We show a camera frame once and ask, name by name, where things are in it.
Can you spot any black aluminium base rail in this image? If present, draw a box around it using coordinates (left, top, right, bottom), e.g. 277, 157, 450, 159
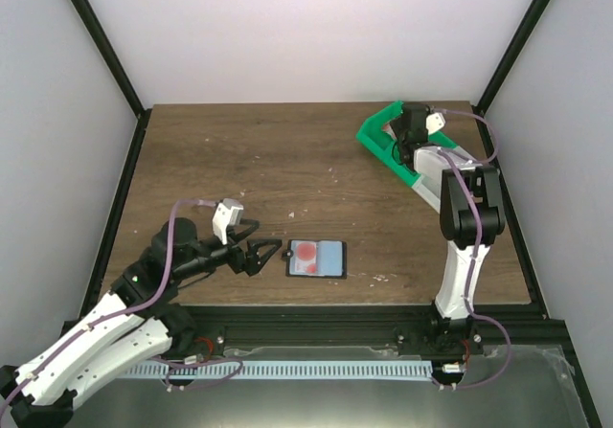
169, 304, 573, 359

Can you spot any black leather card holder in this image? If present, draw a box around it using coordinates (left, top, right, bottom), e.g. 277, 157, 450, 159
282, 239, 348, 280

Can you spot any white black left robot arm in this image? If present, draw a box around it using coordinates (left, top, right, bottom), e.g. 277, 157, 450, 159
1, 217, 282, 427

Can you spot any green plastic bin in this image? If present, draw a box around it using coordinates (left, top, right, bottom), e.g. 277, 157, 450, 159
355, 101, 403, 162
377, 130, 461, 188

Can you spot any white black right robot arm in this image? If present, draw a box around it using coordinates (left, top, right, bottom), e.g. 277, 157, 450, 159
389, 102, 506, 322

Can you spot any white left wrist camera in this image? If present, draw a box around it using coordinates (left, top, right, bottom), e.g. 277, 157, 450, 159
212, 198, 244, 245

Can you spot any black frame post left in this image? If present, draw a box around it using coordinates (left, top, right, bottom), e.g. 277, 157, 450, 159
51, 0, 147, 119

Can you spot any black frame post right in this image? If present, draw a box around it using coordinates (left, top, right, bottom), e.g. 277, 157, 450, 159
473, 0, 551, 115

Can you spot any white slotted cable duct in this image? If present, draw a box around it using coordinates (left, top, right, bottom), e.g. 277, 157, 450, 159
122, 360, 433, 381

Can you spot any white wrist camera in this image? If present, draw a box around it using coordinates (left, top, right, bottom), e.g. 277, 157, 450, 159
212, 198, 244, 245
425, 112, 446, 136

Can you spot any white plastic bin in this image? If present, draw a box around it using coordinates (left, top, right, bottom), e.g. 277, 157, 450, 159
412, 146, 484, 213

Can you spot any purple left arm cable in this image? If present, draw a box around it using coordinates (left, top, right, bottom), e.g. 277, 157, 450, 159
0, 198, 245, 417

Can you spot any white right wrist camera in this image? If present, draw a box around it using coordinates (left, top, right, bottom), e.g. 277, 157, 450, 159
425, 112, 446, 136

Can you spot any black frame post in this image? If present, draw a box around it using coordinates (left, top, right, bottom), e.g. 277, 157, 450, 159
473, 0, 551, 115
51, 0, 147, 119

